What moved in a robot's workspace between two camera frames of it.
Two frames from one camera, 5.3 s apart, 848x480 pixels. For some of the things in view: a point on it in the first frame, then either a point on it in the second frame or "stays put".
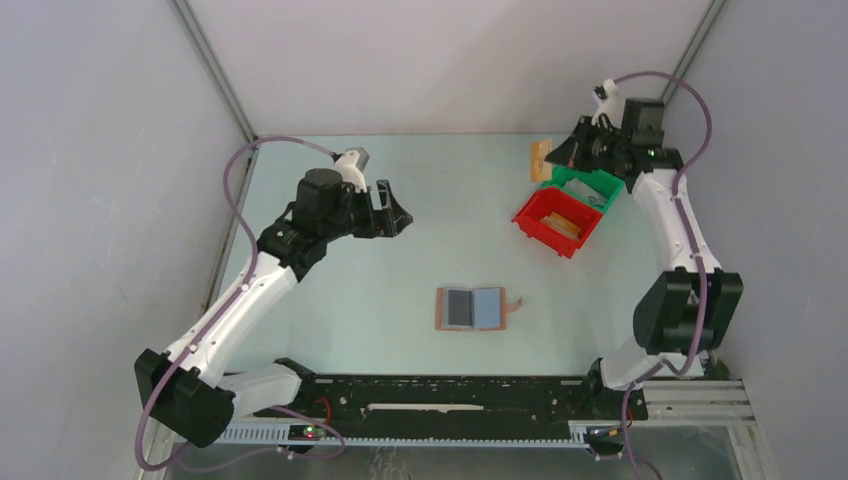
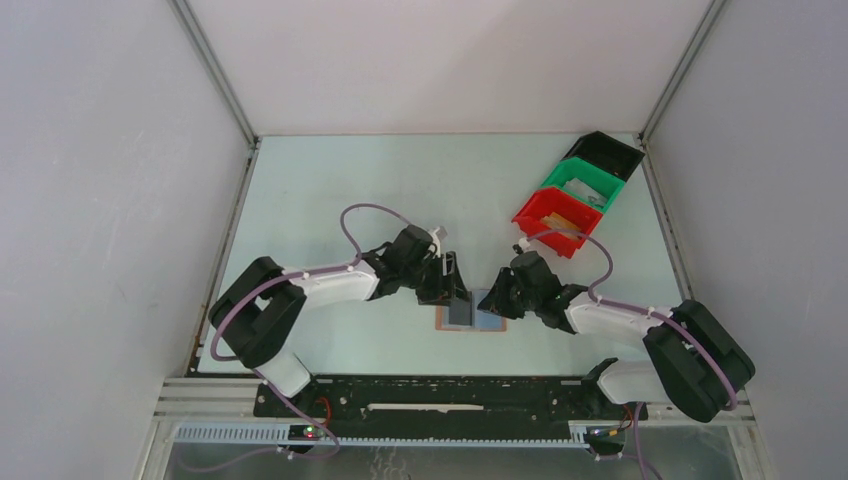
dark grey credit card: (459, 307) stays put
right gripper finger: (564, 154) to (495, 302)
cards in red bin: (563, 225) stays put
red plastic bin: (546, 201) stays put
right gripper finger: (582, 133) to (503, 285)
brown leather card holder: (489, 308) stays put
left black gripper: (396, 218) to (441, 293)
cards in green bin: (576, 186) stays put
